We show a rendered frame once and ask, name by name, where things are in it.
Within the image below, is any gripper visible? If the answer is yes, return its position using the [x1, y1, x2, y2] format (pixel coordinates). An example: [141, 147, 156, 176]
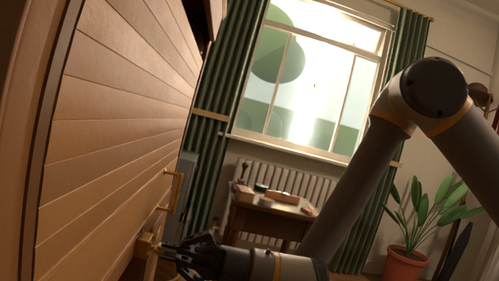
[157, 229, 232, 281]

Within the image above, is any brass lock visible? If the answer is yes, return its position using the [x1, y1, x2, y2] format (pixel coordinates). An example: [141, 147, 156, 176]
[134, 230, 160, 260]

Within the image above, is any brown slatted tambour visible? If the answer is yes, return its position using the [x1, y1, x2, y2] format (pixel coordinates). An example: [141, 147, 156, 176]
[33, 0, 205, 281]

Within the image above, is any brown wooden roll-top desk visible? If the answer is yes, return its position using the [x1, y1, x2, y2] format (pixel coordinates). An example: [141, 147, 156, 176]
[0, 0, 229, 281]

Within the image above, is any grey metal cabinet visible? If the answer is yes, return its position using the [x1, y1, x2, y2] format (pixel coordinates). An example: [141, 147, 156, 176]
[161, 151, 200, 245]

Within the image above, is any small wooden box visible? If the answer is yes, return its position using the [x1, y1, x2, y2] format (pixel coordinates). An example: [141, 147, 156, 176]
[233, 183, 256, 204]

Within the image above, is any brown wooden side table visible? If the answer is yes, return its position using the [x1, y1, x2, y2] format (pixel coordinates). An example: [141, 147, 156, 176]
[222, 190, 320, 255]

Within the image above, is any long wooden tray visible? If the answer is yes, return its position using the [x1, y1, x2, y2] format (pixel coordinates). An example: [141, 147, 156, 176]
[264, 189, 302, 205]

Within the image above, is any cream radiator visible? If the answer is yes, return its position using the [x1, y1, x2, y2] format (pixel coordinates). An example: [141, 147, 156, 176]
[220, 156, 340, 251]

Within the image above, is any green curtain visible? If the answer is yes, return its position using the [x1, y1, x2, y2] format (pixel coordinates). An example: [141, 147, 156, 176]
[328, 6, 432, 275]
[182, 0, 271, 235]

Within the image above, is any white framed window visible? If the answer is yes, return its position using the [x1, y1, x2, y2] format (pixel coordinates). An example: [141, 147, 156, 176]
[226, 0, 396, 168]

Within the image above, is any terracotta plant pot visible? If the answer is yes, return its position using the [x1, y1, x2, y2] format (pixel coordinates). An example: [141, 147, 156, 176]
[381, 244, 430, 281]

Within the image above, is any green leafy plant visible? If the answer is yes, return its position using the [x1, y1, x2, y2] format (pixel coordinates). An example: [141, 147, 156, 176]
[381, 173, 486, 258]

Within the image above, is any brass curtain rod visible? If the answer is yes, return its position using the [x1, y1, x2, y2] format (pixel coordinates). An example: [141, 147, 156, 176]
[384, 0, 435, 23]

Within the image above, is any brown wooden coat stand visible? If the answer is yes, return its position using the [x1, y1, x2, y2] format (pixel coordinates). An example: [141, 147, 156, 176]
[466, 82, 499, 136]

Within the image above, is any brass tambour handle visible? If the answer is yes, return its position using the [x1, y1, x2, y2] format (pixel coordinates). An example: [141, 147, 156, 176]
[156, 167, 185, 215]

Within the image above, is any wooden handled stamp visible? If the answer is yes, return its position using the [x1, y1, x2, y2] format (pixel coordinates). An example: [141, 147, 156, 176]
[237, 161, 250, 185]

